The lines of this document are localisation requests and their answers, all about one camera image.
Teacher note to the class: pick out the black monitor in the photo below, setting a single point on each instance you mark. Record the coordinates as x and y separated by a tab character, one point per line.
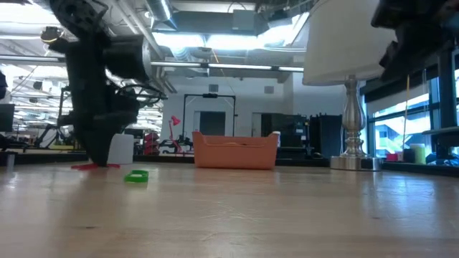
6	118

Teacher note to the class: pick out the black gantry frame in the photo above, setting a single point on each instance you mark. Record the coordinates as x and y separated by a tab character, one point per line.
209	95

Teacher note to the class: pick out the red desk lamp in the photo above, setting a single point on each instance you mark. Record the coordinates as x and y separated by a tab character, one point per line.
175	120

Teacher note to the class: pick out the green rubber band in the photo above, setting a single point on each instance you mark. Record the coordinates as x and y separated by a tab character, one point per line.
136	180

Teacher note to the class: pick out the orange plastic bin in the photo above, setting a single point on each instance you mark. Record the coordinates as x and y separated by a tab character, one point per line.
233	157

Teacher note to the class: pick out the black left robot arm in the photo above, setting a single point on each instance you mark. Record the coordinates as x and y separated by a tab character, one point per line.
86	71

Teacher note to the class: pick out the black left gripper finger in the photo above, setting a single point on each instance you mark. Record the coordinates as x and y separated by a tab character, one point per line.
89	143
113	136

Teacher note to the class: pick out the silver metal cylinder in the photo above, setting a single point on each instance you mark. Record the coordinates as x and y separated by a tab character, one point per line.
10	161

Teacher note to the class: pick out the red rubber band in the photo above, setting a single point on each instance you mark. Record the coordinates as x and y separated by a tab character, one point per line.
80	167

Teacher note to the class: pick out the white shade silver table lamp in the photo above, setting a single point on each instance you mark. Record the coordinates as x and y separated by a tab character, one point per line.
344	43

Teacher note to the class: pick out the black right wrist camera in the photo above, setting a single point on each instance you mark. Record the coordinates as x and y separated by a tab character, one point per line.
409	12

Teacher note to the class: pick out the black equipment rack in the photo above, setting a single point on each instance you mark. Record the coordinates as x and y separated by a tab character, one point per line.
294	132

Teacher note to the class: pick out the black cabinet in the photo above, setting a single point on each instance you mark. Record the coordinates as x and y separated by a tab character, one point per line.
326	136

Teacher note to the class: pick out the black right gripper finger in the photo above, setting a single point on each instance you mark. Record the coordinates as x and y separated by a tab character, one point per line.
423	53

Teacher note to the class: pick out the yellow green spool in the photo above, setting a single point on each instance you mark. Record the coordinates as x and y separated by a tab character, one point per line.
419	154

